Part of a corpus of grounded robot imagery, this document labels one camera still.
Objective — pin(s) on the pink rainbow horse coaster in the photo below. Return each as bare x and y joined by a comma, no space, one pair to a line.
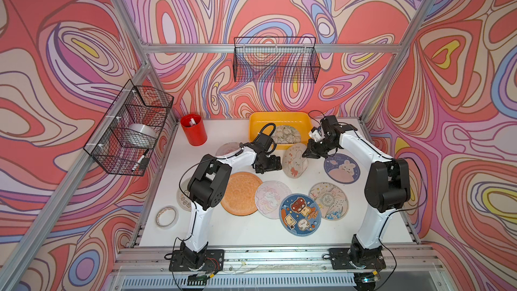
228,148

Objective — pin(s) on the blue toast cartoon coaster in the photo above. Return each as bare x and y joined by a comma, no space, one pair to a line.
300,215

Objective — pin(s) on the red cylindrical cup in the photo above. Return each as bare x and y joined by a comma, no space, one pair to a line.
194,129

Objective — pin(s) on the white marker in basket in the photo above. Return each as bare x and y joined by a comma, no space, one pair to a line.
141,162

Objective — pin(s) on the black wire basket on wall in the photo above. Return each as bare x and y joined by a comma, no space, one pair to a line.
276,59
135,122

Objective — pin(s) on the pink bunny coaster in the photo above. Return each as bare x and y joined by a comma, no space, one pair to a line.
294,164

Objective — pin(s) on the black wire basket on back wall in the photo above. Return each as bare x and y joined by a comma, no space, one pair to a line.
276,59

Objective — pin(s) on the pink unicorn coaster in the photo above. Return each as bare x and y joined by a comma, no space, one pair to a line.
269,196

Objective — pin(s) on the silver tape roll in basket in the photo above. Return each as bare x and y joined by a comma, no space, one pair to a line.
138,135

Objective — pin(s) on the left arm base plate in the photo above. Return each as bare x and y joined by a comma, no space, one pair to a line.
210,260

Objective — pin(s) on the orange waffle pattern coaster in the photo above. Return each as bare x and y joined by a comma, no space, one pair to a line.
239,196

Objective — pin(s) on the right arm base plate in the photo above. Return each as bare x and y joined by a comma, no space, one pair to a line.
357,258

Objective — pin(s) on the beige cat coaster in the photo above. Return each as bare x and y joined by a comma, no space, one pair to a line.
183,200

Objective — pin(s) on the clear tape roll on table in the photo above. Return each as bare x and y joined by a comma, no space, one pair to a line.
166,217

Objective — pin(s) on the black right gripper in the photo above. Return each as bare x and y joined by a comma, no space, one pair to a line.
312,155

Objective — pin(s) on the beige wave pattern coaster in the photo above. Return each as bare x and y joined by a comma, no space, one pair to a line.
332,201

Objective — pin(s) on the green floral bear coaster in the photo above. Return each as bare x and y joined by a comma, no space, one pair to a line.
285,134

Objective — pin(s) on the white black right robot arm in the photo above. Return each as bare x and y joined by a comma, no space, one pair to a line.
387,186

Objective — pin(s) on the black wire basket on left wall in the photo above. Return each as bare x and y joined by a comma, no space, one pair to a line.
135,122

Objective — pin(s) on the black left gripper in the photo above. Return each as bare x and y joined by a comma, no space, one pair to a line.
275,165

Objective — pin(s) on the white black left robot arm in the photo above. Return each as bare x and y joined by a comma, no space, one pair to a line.
209,182

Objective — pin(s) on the purple space bunny coaster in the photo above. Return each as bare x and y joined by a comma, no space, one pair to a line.
342,168

